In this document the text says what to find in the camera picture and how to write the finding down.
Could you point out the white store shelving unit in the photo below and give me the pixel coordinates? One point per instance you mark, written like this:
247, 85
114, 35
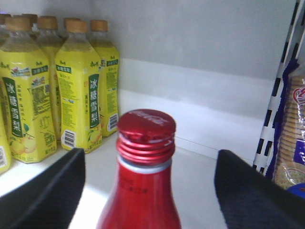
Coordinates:
211, 64

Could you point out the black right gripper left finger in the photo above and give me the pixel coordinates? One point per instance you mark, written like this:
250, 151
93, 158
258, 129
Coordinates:
49, 200

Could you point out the blue cracker package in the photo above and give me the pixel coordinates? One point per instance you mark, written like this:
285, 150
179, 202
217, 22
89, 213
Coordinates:
287, 167

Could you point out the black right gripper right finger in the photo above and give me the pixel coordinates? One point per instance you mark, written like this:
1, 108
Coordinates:
248, 200

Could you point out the yellow pear drink bottle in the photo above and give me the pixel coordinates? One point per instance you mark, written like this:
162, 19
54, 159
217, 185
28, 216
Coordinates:
78, 71
109, 66
24, 72

